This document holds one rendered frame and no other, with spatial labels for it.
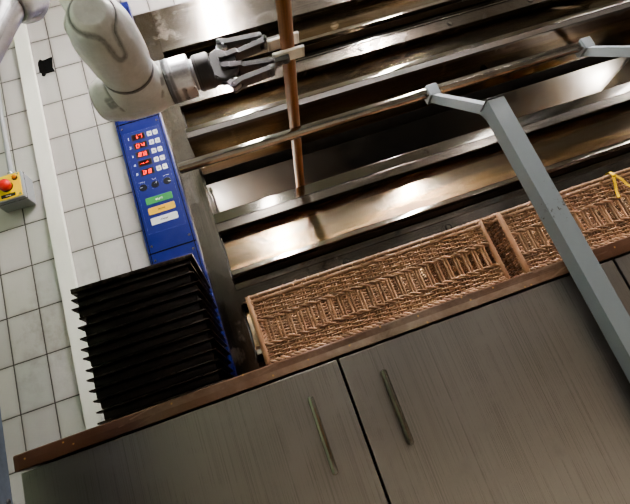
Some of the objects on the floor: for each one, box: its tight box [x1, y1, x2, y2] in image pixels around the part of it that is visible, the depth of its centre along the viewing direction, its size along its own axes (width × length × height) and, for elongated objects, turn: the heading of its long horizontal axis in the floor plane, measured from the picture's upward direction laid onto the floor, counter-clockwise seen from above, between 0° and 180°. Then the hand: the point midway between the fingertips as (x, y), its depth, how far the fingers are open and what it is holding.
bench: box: [13, 228, 630, 504], centre depth 114 cm, size 56×242×58 cm, turn 46°
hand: (286, 47), depth 102 cm, fingers closed on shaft, 3 cm apart
